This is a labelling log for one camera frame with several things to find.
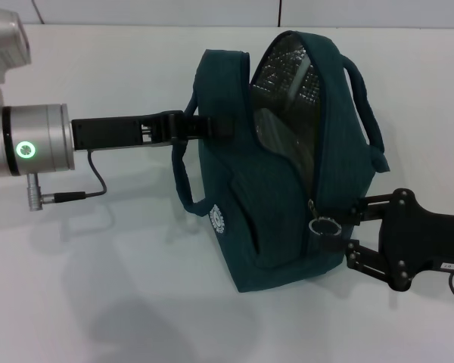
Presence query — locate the teal fabric lunch bag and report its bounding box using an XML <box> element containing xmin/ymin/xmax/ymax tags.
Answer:
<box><xmin>173</xmin><ymin>30</ymin><xmax>390</xmax><ymax>294</ymax></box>

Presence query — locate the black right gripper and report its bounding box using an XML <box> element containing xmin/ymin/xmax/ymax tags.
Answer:
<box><xmin>323</xmin><ymin>188</ymin><xmax>454</xmax><ymax>293</ymax></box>

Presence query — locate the left gripper cable with plug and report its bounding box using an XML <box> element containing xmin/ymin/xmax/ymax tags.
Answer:
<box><xmin>26</xmin><ymin>149</ymin><xmax>107</xmax><ymax>213</ymax></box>

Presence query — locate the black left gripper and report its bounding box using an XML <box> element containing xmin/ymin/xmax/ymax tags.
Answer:
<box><xmin>70</xmin><ymin>109</ymin><xmax>235</xmax><ymax>151</ymax></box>

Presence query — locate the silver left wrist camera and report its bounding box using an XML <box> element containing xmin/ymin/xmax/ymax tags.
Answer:
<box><xmin>0</xmin><ymin>9</ymin><xmax>32</xmax><ymax>105</ymax></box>

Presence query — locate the zipper pull with clear ring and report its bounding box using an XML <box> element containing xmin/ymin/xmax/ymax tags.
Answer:
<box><xmin>307</xmin><ymin>198</ymin><xmax>344</xmax><ymax>239</ymax></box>

